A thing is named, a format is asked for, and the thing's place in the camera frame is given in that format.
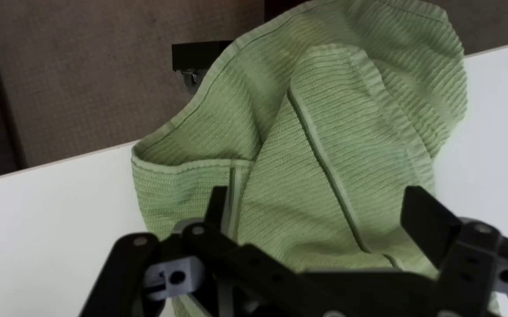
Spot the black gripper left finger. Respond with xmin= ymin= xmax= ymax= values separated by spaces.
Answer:
xmin=78 ymin=184 xmax=303 ymax=317

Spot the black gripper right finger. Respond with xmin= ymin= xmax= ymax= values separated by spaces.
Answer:
xmin=399 ymin=184 xmax=508 ymax=317

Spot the green towel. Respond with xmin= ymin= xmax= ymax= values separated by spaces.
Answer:
xmin=129 ymin=0 xmax=503 ymax=317

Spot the black table leg frame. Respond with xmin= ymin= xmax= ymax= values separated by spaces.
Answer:
xmin=171 ymin=38 xmax=235 ymax=75

